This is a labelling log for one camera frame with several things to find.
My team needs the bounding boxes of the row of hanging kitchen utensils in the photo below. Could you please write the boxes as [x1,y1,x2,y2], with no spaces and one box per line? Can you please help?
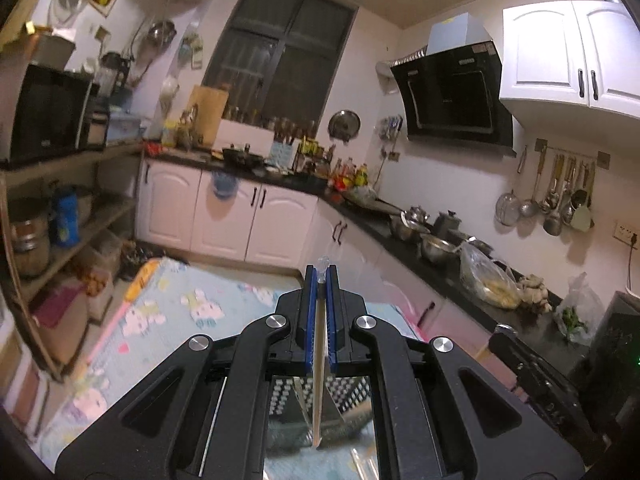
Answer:
[495,147,597,236]

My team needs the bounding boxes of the dark pot lid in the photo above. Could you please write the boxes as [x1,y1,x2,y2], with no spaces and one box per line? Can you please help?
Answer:
[328,110,362,141]

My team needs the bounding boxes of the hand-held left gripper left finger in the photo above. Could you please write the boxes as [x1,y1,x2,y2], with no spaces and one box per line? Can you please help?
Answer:
[54,265,321,480]

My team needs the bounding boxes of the row of condiment bottles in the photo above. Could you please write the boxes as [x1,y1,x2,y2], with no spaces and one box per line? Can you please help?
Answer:
[300,137,371,193]

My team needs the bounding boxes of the small black appliance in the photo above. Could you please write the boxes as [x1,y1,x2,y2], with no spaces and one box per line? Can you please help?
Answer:
[80,110,108,148]

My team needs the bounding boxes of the wall socket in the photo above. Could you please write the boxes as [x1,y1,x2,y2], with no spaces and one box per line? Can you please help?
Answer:
[614,220,638,247]

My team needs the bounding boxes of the black wok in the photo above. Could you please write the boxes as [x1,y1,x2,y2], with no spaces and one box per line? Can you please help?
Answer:
[221,145,267,168]

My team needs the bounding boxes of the metal utensil rail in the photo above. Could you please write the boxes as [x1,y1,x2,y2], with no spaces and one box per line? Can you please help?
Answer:
[535,137,612,171]

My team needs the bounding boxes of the black range hood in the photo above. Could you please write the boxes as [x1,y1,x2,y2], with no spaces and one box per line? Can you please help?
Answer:
[376,12,516,153]

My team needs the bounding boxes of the blue knife block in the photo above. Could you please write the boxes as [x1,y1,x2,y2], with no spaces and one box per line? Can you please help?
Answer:
[270,141,296,171]

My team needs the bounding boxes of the black countertop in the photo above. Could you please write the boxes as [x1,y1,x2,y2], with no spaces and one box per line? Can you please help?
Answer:
[142,142,601,376]

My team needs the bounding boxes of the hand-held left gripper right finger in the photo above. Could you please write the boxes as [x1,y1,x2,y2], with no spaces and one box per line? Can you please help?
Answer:
[324,265,586,480]

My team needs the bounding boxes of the dark window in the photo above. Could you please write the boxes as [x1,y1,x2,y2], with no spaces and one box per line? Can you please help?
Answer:
[201,0,358,133]

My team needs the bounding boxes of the row of spice jars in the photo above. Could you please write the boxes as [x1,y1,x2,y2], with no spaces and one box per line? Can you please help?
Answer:
[222,104,321,142]

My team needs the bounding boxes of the blue container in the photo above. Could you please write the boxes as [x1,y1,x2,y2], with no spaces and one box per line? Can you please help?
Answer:
[52,187,81,248]

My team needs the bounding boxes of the rectangular wooden cutting board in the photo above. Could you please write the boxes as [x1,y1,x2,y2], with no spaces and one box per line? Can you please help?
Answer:
[187,85,230,148]

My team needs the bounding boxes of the clear plastic bag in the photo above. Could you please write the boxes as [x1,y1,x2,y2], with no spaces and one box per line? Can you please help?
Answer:
[459,241,523,310]

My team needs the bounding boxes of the small steel pot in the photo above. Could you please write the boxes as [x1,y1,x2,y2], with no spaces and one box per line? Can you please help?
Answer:
[432,210,463,238]

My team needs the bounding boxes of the storage shelf rack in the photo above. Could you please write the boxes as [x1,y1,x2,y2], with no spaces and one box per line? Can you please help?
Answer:
[0,140,146,386]

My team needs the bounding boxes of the black microwave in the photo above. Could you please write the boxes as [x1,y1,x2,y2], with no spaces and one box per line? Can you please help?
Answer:
[0,62,96,168]

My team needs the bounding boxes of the hanging steel bowl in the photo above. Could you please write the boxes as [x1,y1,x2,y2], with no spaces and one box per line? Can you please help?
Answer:
[146,20,177,48]

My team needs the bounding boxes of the white plastic bag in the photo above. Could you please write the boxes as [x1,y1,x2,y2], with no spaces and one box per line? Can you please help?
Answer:
[552,272,606,346]

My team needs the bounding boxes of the brown lumpy produce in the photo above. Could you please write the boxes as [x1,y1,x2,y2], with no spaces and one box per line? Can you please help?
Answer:
[517,274,553,315]

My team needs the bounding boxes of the dark grey kitchen appliance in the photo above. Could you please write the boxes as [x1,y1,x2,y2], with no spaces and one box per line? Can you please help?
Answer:
[567,287,640,411]

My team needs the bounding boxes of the clear plastic container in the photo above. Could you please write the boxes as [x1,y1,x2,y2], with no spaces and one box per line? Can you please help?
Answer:
[107,112,146,141]

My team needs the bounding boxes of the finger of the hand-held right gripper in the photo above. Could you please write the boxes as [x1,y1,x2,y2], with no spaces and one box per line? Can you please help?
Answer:
[488,323,532,363]

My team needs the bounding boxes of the blue hanging bag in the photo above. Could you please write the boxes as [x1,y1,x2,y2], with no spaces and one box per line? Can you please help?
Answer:
[212,170,238,198]

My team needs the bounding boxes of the steel mixing bowl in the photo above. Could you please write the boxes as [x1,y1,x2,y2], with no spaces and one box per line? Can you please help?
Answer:
[420,235,461,264]

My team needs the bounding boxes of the grey box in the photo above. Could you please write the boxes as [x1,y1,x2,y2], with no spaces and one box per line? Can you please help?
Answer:
[27,30,76,68]

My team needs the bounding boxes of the white base cabinets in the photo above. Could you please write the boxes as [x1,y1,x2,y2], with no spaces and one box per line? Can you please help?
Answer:
[136,155,496,361]

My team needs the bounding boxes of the steel pot with lid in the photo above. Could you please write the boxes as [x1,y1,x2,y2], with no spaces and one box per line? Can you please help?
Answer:
[389,205,431,243]

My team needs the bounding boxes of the plastic-wrapped wooden chopstick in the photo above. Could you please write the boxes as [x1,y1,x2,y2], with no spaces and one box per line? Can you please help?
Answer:
[311,255,332,448]

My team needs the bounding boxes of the white upper cabinet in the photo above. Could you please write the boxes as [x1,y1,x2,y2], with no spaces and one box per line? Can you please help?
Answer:
[499,0,640,121]

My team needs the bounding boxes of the cartoon cat printed blanket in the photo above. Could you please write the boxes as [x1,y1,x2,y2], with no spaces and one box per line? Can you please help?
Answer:
[40,257,416,480]

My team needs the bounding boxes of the large steel pot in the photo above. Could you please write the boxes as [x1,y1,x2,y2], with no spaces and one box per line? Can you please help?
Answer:
[10,210,51,278]

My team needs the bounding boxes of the blender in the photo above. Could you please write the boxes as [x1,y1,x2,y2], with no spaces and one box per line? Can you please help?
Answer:
[95,51,132,98]

